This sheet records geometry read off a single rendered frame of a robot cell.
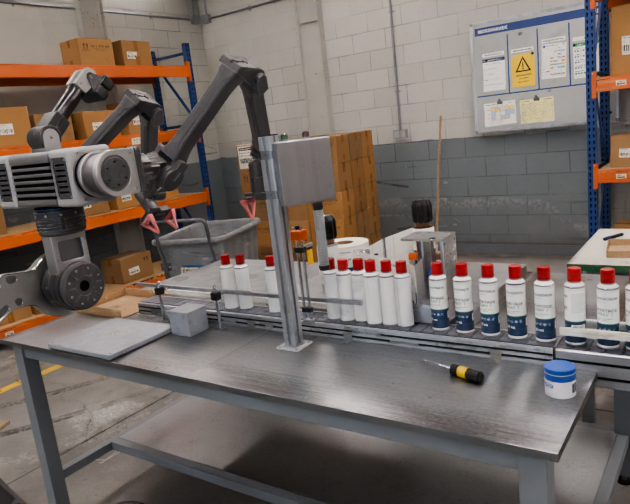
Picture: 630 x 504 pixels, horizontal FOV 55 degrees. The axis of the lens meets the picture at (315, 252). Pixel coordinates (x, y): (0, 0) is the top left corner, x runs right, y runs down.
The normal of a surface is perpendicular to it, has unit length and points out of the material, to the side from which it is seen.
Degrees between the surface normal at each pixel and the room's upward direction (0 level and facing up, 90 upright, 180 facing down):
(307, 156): 90
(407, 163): 90
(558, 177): 90
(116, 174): 90
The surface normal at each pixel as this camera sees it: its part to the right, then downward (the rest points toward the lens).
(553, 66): -0.56, 0.26
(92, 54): 0.78, 0.05
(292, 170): 0.36, 0.15
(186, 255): -0.26, 0.29
